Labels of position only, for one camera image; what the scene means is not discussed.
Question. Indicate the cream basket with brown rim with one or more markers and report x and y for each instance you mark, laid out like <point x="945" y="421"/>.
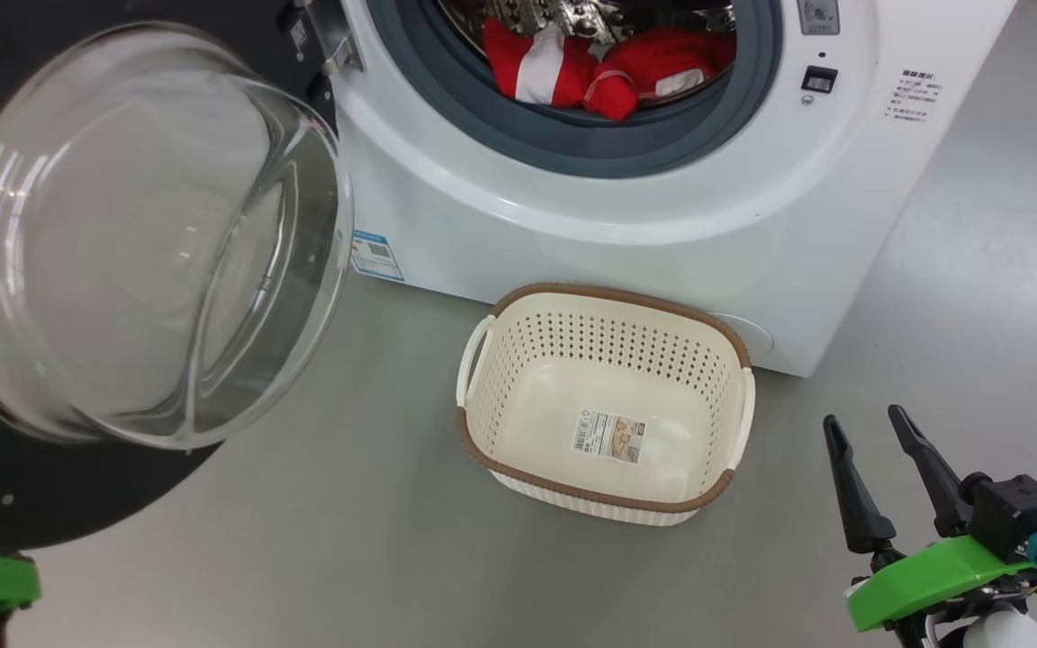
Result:
<point x="536" y="396"/>

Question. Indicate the white front-load washing machine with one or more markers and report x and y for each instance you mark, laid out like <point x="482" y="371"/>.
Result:
<point x="662" y="225"/>

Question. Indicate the blue energy label sticker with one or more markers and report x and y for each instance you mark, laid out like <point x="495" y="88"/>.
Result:
<point x="377" y="256"/>

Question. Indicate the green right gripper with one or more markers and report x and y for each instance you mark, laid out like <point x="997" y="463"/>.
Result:
<point x="933" y="576"/>

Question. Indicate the round white filter cover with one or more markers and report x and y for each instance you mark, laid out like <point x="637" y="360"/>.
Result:
<point x="752" y="337"/>

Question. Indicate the red and white garment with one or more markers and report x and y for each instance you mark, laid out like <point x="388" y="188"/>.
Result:
<point x="653" y="63"/>

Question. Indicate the white product label with barcode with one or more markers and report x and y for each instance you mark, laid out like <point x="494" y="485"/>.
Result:
<point x="607" y="437"/>

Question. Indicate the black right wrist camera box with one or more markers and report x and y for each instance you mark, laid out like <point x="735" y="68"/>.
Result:
<point x="1018" y="513"/>

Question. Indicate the black round glass washer door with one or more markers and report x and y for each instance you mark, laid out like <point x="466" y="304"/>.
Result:
<point x="140" y="234"/>

